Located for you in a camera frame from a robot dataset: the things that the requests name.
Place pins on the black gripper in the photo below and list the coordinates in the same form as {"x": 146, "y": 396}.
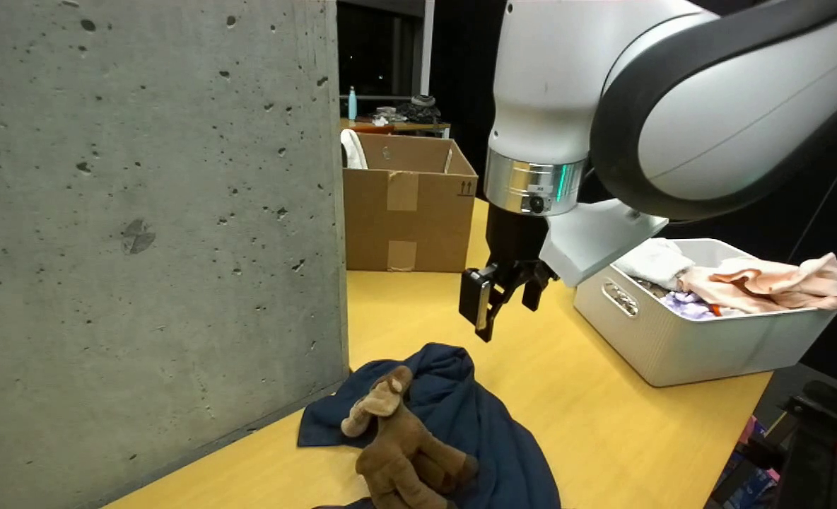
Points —
{"x": 519, "y": 240}

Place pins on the dark blue cloth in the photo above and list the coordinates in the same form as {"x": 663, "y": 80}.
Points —
{"x": 493, "y": 425}

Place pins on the brown moose plush toy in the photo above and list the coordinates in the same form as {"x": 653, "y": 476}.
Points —
{"x": 399, "y": 454}

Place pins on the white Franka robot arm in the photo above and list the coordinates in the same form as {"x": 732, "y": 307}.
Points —
{"x": 718, "y": 102}

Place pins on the white cloth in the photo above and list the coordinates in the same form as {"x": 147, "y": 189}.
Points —
{"x": 653, "y": 258}

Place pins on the purple patterned cloth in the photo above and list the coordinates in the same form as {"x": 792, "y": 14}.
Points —
{"x": 687, "y": 304}

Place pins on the white plastic basket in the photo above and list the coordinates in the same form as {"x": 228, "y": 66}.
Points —
{"x": 691, "y": 343}

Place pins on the pale pink cloth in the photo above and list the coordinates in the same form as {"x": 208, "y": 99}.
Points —
{"x": 775, "y": 283}

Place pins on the brown cardboard box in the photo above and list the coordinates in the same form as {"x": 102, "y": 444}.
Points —
{"x": 409, "y": 206}

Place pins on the long wooden counter desk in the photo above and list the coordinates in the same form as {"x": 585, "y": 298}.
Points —
{"x": 394, "y": 124}

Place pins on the clutter pile on counter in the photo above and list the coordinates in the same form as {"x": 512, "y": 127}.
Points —
{"x": 409, "y": 107}

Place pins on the light blue bottle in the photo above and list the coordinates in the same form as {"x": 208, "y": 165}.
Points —
{"x": 352, "y": 102}

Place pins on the purple pink object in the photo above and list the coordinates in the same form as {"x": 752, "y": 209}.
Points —
{"x": 748, "y": 468}

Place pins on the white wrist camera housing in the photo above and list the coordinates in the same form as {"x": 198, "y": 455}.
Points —
{"x": 598, "y": 240}

